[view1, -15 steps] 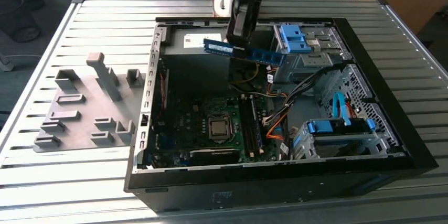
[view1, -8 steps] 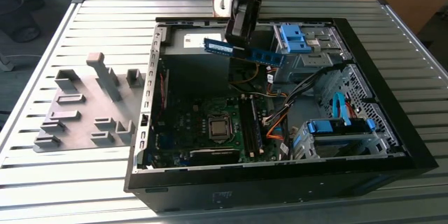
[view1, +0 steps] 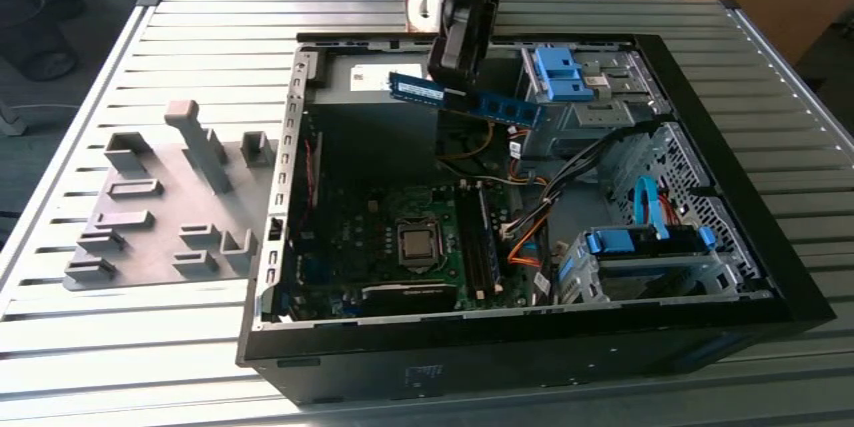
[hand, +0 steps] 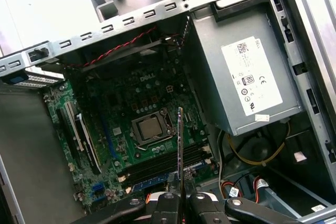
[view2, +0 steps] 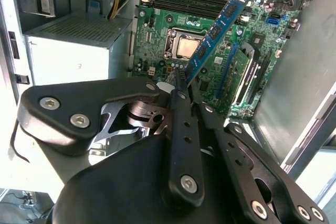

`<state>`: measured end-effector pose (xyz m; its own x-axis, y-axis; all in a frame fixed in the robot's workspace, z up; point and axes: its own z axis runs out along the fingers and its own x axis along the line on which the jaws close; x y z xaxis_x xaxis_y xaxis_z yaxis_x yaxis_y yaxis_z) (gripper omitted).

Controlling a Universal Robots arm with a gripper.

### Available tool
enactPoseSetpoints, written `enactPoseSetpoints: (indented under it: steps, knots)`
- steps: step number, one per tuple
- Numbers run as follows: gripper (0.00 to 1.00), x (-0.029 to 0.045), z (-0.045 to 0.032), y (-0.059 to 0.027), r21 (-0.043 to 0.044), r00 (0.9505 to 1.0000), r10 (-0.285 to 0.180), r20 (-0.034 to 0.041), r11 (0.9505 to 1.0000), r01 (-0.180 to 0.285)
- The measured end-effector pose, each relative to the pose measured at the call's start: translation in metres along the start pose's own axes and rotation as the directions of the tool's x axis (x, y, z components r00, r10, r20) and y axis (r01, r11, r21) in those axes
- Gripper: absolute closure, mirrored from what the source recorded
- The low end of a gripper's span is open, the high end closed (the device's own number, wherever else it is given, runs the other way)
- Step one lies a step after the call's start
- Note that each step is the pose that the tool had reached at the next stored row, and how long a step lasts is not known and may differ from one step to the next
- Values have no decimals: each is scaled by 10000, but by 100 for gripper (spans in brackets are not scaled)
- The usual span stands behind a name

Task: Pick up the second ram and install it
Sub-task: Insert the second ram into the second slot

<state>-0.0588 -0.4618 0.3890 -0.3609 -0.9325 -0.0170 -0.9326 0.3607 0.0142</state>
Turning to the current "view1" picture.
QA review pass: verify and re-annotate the black graphics card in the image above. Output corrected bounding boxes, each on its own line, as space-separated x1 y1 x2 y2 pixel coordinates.
362 280 463 317

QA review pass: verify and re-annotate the grey parts rack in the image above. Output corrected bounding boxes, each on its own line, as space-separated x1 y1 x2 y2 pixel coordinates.
61 99 282 292

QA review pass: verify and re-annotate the green motherboard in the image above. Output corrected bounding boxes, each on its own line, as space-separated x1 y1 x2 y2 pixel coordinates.
286 176 535 321

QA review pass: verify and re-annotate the red data cable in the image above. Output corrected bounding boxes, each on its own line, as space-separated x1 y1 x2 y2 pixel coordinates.
657 190 689 228

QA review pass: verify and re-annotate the CPU socket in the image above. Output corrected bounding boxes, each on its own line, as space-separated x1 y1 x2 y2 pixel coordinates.
394 218 447 276

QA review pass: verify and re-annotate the blue RAM stick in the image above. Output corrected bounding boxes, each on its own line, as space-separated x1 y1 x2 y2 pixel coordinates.
387 70 550 127

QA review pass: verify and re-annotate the white desk foot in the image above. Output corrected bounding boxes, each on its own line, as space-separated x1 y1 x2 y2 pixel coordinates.
0 101 81 137

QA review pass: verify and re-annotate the blue data cable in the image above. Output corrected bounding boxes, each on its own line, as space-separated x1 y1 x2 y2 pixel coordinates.
630 174 673 242

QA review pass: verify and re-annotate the yellow wire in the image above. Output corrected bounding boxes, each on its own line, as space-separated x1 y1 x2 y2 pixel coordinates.
436 121 496 162

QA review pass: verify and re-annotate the black PC case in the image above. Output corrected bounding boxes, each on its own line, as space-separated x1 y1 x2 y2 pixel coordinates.
234 31 837 406

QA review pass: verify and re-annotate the hard disk in blue carrier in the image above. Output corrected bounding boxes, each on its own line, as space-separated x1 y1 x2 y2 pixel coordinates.
585 226 719 257

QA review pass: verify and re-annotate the grey metal drive cage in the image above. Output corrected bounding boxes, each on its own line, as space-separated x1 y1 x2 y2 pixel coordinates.
516 45 674 164

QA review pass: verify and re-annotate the black wheeled chair base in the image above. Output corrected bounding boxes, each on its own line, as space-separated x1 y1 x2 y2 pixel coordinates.
0 0 87 82

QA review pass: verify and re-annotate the blue plastic drive latch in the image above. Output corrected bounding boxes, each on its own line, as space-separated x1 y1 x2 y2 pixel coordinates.
531 46 597 104

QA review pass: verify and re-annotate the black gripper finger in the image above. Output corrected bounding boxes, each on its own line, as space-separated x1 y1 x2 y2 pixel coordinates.
424 0 470 92
460 0 502 92

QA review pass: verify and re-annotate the black cable bundle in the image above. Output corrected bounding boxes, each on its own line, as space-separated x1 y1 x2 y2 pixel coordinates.
499 124 661 238

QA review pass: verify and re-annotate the grey metal disk bay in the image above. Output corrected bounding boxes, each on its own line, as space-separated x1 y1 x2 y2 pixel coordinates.
556 224 769 306

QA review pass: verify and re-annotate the orange wire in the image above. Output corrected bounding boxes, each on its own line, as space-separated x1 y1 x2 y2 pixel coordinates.
506 211 556 269

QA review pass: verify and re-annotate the silver CPU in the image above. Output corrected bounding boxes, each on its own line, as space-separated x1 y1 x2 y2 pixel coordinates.
402 228 436 262

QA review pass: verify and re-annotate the grey power supply unit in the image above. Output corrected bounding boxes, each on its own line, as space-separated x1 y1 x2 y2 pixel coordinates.
307 53 443 188

